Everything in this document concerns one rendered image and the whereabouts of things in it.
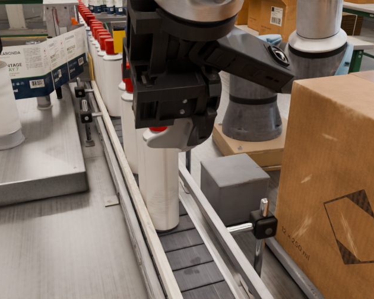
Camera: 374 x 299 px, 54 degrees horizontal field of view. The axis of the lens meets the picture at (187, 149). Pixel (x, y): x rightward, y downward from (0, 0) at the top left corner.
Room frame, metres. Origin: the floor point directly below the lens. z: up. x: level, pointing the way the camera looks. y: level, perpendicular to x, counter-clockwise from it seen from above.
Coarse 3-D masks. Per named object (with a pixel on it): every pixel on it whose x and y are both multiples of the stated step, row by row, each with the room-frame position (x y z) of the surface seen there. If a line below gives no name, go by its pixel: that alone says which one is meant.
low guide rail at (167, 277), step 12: (96, 96) 1.02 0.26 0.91; (108, 120) 0.83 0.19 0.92; (120, 144) 0.70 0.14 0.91; (120, 156) 0.65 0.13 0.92; (132, 180) 0.56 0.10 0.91; (132, 192) 0.52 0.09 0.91; (144, 204) 0.49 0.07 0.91; (144, 216) 0.45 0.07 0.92; (144, 228) 0.44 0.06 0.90; (156, 240) 0.40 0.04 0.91; (156, 252) 0.38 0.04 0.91; (156, 264) 0.37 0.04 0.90; (168, 264) 0.35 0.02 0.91; (168, 276) 0.33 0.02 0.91; (168, 288) 0.32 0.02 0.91
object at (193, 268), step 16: (112, 144) 0.77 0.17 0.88; (128, 192) 0.58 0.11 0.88; (192, 224) 0.48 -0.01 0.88; (160, 240) 0.44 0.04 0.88; (176, 240) 0.44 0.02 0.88; (192, 240) 0.44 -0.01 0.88; (176, 256) 0.41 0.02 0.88; (192, 256) 0.41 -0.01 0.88; (208, 256) 0.41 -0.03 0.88; (176, 272) 0.37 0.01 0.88; (192, 272) 0.37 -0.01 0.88; (208, 272) 0.37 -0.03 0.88; (192, 288) 0.35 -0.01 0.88; (208, 288) 0.35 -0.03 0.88; (224, 288) 0.35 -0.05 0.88
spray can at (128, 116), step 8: (128, 80) 0.64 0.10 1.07; (128, 88) 0.64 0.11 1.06; (128, 96) 0.64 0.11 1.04; (128, 104) 0.63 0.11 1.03; (128, 112) 0.63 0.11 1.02; (128, 120) 0.63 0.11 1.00; (128, 128) 0.63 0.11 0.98; (128, 136) 0.63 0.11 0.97; (128, 144) 0.64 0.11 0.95; (136, 144) 0.63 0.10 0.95; (128, 152) 0.64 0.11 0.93; (136, 152) 0.63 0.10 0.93; (128, 160) 0.64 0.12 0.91; (136, 160) 0.63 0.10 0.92; (136, 168) 0.63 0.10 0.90
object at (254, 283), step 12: (180, 168) 0.52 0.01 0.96; (192, 180) 0.48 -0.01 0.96; (192, 192) 0.46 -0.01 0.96; (204, 204) 0.42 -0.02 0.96; (204, 216) 0.41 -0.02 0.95; (216, 216) 0.39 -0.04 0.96; (216, 228) 0.37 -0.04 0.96; (228, 240) 0.35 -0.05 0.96; (228, 252) 0.33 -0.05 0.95; (240, 252) 0.33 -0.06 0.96; (240, 264) 0.31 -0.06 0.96; (252, 276) 0.29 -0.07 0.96; (252, 288) 0.28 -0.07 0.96; (264, 288) 0.27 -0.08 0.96
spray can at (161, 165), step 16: (160, 128) 0.47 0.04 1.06; (144, 144) 0.47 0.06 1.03; (144, 160) 0.47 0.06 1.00; (160, 160) 0.46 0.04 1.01; (176, 160) 0.47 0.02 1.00; (160, 176) 0.46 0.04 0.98; (176, 176) 0.47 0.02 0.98; (160, 192) 0.46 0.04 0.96; (176, 192) 0.47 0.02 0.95; (160, 208) 0.46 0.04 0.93; (176, 208) 0.47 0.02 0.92; (160, 224) 0.46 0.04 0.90; (176, 224) 0.47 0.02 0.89
